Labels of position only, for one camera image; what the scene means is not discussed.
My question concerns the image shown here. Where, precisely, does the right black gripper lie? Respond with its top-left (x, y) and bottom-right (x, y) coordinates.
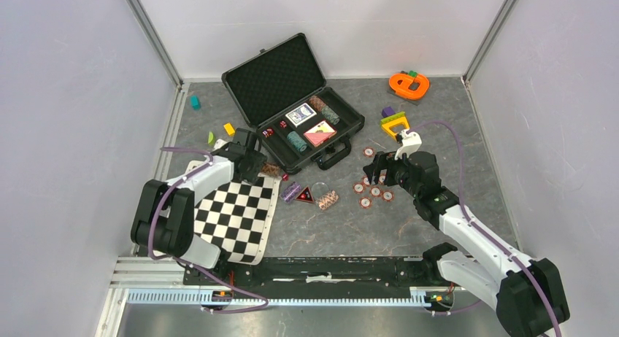
top-left (362, 147), bottom-right (420, 198)

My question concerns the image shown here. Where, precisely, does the brown 100 chip roll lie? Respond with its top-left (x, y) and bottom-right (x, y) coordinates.
top-left (261, 162), bottom-right (284, 178)

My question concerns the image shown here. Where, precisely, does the pink brown chip roll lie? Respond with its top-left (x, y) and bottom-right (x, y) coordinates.
top-left (316, 190), bottom-right (339, 211)

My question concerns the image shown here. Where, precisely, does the purple poker chip roll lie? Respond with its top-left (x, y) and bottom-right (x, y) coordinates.
top-left (280, 182), bottom-right (302, 203)

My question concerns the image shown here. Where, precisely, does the green blue chip roll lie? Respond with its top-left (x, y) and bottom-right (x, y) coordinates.
top-left (321, 106), bottom-right (340, 125)

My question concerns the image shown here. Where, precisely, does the brown poker chip roll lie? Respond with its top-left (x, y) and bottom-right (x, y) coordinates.
top-left (308, 96), bottom-right (326, 112)

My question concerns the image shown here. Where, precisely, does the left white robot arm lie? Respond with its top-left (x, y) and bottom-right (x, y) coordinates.
top-left (130, 128), bottom-right (266, 284)

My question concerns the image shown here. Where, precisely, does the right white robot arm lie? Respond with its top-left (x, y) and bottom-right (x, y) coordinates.
top-left (364, 130), bottom-right (571, 336)

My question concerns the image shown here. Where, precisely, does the red white poker chip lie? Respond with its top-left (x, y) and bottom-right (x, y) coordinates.
top-left (359, 197), bottom-right (372, 209)
top-left (382, 191), bottom-right (394, 202)
top-left (369, 186), bottom-right (382, 197)
top-left (353, 182), bottom-right (365, 194)
top-left (363, 147), bottom-right (375, 158)

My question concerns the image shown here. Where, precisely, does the yellow toy block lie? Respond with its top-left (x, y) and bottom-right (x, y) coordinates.
top-left (223, 123), bottom-right (237, 137)

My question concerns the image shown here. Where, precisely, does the green half-round block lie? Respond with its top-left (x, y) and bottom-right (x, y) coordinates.
top-left (207, 131), bottom-right (216, 147)

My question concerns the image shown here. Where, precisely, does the teal poker chip roll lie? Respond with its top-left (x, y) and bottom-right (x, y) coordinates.
top-left (286, 131), bottom-right (308, 152)

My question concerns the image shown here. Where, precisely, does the purple toy block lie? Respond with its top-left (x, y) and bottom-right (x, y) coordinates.
top-left (381, 106), bottom-right (396, 118)

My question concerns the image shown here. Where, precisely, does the clear round disc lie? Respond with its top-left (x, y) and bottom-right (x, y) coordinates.
top-left (310, 182), bottom-right (331, 201)

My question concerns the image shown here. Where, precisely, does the black white chessboard mat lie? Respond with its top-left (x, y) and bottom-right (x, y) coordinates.
top-left (193, 174), bottom-right (280, 266)

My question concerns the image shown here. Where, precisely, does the red playing card deck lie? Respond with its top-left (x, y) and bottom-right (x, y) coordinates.
top-left (304, 120), bottom-right (337, 147)

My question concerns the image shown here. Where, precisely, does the blue playing card deck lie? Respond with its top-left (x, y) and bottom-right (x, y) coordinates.
top-left (285, 103), bottom-right (317, 127)

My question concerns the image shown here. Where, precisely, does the black poker carrying case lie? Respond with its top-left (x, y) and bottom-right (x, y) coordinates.
top-left (221, 33), bottom-right (365, 174)

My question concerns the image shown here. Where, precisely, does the teal toy block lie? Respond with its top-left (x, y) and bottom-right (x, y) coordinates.
top-left (190, 96), bottom-right (201, 110)

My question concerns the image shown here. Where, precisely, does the orange toy track piece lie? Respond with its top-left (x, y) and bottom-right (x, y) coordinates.
top-left (388, 71), bottom-right (430, 101)

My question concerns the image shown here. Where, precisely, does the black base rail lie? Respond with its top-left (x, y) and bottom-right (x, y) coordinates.
top-left (183, 257), bottom-right (454, 314)

